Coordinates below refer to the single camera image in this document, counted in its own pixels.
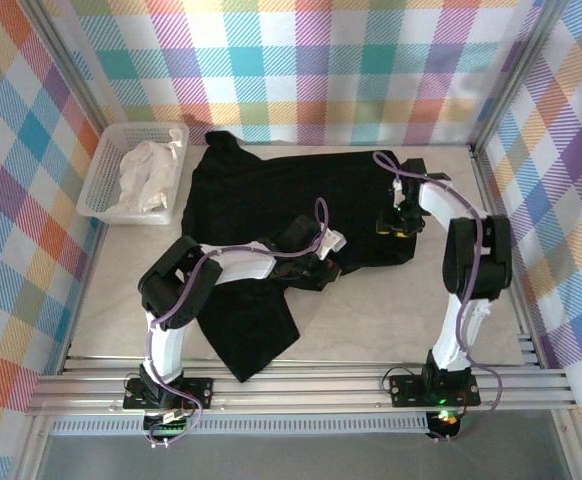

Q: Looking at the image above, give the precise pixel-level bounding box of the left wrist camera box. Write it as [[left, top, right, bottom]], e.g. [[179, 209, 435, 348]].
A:
[[318, 228, 347, 261]]

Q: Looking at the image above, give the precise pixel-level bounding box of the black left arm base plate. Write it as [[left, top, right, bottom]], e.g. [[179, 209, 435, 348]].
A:
[[122, 378, 215, 412]]

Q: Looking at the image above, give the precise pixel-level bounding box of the wide aluminium mounting rail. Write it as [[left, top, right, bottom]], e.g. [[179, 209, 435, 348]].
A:
[[25, 367, 580, 416]]

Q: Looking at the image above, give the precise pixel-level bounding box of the white perforated plastic basket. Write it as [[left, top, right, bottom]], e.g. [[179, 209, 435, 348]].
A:
[[75, 122, 191, 227]]

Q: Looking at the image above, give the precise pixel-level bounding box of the aluminium frame post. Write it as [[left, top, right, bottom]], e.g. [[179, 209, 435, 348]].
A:
[[468, 0, 570, 154], [23, 0, 117, 136]]

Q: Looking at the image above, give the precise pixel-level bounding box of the aluminium table edge rail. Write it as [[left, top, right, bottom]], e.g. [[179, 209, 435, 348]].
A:
[[58, 219, 110, 374], [468, 144, 547, 371]]

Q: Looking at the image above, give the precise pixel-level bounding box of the grey slotted cable duct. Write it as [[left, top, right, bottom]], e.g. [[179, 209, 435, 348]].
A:
[[50, 418, 431, 436]]

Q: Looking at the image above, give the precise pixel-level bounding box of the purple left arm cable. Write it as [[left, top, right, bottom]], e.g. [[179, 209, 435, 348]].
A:
[[143, 197, 342, 449]]

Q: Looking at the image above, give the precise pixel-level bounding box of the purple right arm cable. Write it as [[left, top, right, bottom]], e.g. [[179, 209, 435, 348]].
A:
[[372, 149, 505, 444]]

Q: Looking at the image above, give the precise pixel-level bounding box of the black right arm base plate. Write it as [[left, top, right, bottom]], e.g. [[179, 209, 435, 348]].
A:
[[389, 374, 482, 409]]

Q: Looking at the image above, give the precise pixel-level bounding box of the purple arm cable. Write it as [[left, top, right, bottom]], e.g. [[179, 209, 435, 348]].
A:
[[372, 149, 505, 444], [143, 197, 342, 449]]

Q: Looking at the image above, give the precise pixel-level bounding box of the black floral print t-shirt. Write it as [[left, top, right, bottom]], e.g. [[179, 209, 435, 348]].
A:
[[180, 129, 420, 384]]

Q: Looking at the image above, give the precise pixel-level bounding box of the crumpled white cloth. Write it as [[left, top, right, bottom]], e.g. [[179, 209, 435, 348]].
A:
[[108, 128, 187, 217]]

